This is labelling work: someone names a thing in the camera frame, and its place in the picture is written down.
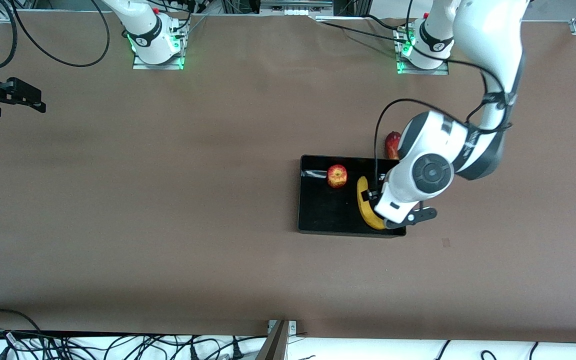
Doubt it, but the yellow banana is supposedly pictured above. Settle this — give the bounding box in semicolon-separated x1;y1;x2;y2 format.
356;175;388;231

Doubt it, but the red yellow apple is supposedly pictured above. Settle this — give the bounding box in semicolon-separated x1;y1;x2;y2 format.
326;164;348;190

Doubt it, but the black plastic box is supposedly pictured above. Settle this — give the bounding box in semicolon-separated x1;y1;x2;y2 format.
297;154;407;239

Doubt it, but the red yellow mango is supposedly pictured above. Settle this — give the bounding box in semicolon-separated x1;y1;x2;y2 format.
384;131;403;161

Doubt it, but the grey metal bar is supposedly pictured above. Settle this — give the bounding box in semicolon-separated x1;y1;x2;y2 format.
255;320;290;360

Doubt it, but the white power strip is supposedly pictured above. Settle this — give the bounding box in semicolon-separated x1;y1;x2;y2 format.
259;0;335;17

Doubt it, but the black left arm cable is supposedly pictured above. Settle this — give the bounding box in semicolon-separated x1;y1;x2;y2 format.
374;0;514;181

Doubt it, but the thin black looping cable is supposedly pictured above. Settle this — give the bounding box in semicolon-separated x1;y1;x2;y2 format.
10;0;111;68

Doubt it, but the black cable to arm base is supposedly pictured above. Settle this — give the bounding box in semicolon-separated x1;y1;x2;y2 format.
315;14;414;43

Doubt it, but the silver metal bracket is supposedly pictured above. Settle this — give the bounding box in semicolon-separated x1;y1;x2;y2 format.
267;320;299;335

